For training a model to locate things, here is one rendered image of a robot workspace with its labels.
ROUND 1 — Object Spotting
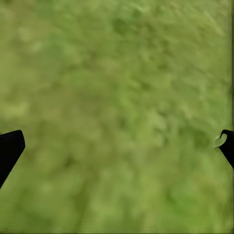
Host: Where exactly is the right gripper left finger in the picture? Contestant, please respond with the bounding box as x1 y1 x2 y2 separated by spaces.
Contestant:
0 130 25 188

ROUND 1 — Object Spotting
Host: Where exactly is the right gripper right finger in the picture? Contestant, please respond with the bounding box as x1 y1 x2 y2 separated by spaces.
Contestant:
214 130 234 169

